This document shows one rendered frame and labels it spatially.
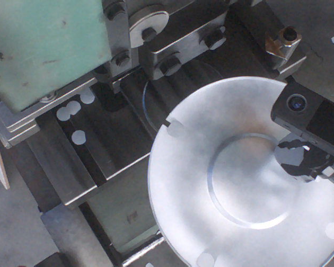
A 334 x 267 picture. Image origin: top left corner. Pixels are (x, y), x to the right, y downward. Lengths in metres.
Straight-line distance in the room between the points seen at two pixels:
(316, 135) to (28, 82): 0.30
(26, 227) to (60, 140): 0.74
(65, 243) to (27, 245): 0.68
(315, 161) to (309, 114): 0.07
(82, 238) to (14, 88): 0.47
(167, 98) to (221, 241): 0.21
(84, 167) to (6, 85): 0.41
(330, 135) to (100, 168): 0.36
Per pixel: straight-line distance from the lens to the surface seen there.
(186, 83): 0.74
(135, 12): 0.52
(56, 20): 0.36
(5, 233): 1.54
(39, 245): 1.52
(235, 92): 0.74
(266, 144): 0.73
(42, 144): 0.82
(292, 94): 0.58
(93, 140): 0.81
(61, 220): 0.86
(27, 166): 0.90
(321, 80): 0.94
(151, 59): 0.57
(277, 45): 0.78
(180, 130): 0.71
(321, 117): 0.58
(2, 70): 0.38
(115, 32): 0.45
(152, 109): 0.73
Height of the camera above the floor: 1.48
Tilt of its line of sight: 75 degrees down
